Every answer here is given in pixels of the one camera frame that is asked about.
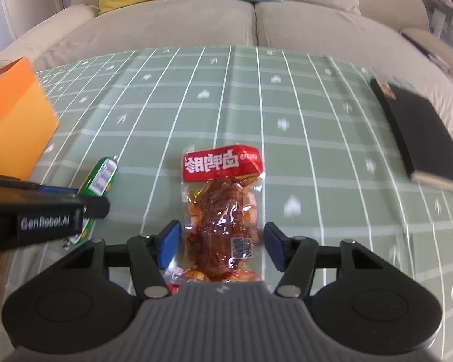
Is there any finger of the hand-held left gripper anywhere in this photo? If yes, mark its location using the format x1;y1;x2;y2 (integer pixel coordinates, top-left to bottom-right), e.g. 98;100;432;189
82;195;111;220
0;171;79;197

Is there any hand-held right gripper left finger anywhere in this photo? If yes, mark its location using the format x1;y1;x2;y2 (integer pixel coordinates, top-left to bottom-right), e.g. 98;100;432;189
62;219;182;298

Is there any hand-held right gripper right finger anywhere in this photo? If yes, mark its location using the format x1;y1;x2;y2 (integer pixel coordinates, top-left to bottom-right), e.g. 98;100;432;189
263;222;387;298

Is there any green snack packet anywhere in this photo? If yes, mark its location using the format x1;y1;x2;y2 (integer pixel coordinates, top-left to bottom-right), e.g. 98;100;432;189
62;154;119;249

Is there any red-top clear meat packet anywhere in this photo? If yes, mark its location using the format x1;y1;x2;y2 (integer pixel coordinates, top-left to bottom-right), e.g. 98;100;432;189
181;144;267;283

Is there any orange cardboard box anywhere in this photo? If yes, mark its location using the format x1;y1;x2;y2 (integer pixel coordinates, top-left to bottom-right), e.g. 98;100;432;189
0;56;60;329

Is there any green checked tablecloth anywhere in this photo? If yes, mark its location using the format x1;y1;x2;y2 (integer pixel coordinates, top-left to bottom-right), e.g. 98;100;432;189
0;45;453;360

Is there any black notebook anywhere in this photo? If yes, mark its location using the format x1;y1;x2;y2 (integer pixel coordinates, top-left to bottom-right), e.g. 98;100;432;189
369;78;453;193

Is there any beige sofa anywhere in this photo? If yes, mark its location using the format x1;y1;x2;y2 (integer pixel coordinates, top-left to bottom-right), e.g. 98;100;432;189
0;0;453;121

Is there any flat black item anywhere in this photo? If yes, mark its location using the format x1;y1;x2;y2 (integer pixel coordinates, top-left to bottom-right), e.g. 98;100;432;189
401;32;451;73

